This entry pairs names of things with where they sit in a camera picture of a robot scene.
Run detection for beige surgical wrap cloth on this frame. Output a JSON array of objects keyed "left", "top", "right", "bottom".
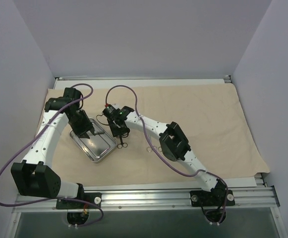
[{"left": 22, "top": 83, "right": 270, "bottom": 187}]

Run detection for steel instrument tray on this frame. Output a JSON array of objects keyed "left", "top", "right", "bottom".
[{"left": 69, "top": 118, "right": 117, "bottom": 163}]

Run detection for steel surgical scissors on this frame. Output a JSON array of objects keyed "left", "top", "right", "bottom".
[{"left": 146, "top": 146, "right": 158, "bottom": 153}]

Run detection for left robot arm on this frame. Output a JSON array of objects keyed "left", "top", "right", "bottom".
[{"left": 10, "top": 87, "right": 95, "bottom": 208}]

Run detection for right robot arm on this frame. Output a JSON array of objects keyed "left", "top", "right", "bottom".
[{"left": 103, "top": 104, "right": 228, "bottom": 205}]

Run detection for back aluminium rail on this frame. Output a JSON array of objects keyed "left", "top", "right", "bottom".
[{"left": 56, "top": 75, "right": 230, "bottom": 80}]

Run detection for aluminium rail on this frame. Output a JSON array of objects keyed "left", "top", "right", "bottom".
[
  {"left": 12, "top": 186, "right": 280, "bottom": 213},
  {"left": 224, "top": 75, "right": 270, "bottom": 186},
  {"left": 56, "top": 75, "right": 230, "bottom": 80}
]

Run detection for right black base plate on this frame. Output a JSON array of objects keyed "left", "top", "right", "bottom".
[{"left": 189, "top": 190, "right": 225, "bottom": 207}]

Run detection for right side aluminium rail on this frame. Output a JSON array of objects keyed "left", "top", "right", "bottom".
[{"left": 224, "top": 75, "right": 270, "bottom": 186}]

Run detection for front aluminium rail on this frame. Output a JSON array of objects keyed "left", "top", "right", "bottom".
[{"left": 12, "top": 186, "right": 280, "bottom": 213}]

